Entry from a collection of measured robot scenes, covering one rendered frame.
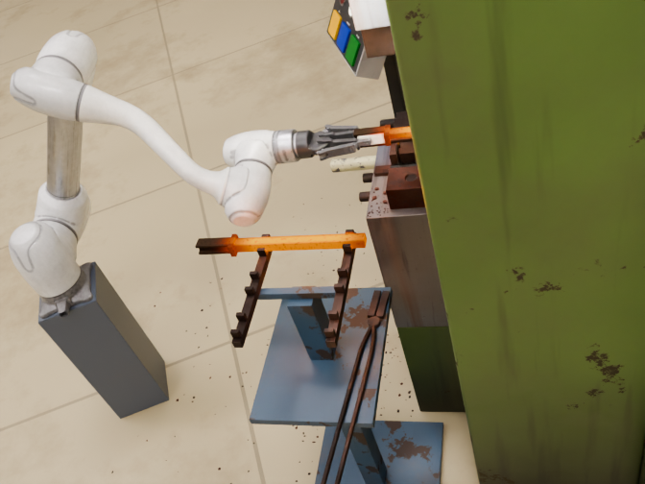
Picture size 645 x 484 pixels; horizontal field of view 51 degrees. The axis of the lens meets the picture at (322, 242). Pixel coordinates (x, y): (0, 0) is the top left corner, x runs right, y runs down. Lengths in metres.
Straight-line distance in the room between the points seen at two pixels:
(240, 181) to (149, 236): 1.74
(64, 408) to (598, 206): 2.25
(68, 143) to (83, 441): 1.19
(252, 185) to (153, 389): 1.15
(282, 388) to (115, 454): 1.15
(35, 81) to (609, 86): 1.36
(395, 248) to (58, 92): 0.94
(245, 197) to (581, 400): 0.96
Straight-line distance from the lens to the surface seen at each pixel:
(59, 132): 2.17
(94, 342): 2.47
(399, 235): 1.73
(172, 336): 2.94
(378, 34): 1.56
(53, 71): 1.93
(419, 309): 1.94
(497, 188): 1.26
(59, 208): 2.35
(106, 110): 1.88
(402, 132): 1.78
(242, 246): 1.65
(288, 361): 1.73
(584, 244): 1.37
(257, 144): 1.84
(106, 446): 2.77
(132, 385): 2.65
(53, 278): 2.30
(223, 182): 1.77
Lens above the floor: 2.05
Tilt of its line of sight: 43 degrees down
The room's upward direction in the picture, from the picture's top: 19 degrees counter-clockwise
